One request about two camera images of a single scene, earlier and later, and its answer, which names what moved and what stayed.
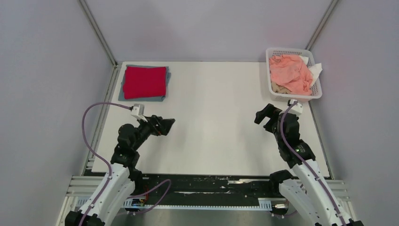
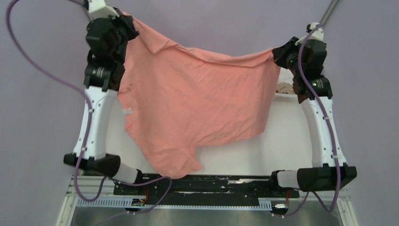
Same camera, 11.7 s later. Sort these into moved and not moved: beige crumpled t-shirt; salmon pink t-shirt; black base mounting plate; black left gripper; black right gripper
Moved: salmon pink t-shirt; black left gripper; black right gripper
Not moved: black base mounting plate; beige crumpled t-shirt
